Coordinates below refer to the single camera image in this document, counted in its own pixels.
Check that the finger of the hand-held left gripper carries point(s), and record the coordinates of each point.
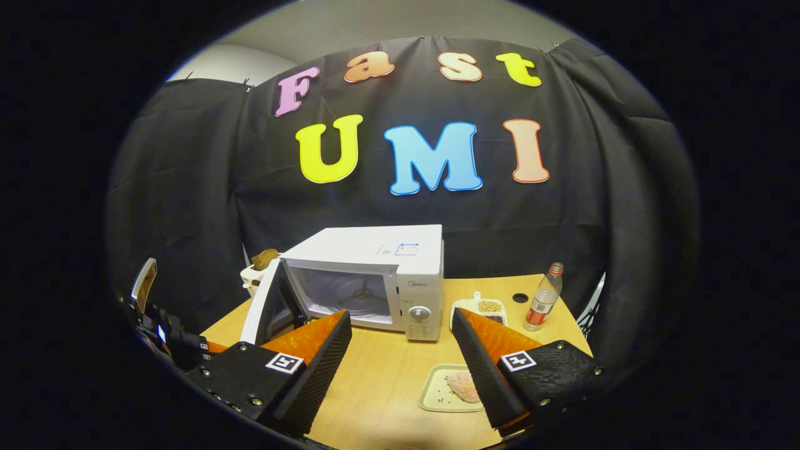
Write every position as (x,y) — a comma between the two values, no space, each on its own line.
(200,353)

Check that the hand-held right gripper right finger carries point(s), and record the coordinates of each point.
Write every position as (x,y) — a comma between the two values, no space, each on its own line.
(484,375)

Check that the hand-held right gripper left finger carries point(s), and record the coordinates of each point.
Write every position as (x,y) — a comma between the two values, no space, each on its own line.
(312,381)

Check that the pink chicken breast piece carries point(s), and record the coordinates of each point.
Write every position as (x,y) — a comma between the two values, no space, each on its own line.
(462,387)

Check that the white microwave oven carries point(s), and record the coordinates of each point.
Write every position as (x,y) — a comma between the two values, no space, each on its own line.
(369,247)

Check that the pale green rectangular plate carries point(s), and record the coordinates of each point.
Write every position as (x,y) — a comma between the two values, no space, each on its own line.
(434,394)

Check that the white divided dish of beans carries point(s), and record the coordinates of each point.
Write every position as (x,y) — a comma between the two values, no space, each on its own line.
(489,306)

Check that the white toaster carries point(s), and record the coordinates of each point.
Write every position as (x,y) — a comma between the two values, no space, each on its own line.
(250,278)

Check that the clear plastic bottle red label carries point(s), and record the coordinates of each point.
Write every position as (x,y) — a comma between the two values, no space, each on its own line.
(541,303)

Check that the brown bread slice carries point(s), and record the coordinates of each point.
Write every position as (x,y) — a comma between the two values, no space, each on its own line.
(265,259)

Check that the black backdrop cloth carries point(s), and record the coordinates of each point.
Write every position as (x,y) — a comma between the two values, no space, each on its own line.
(187,187)

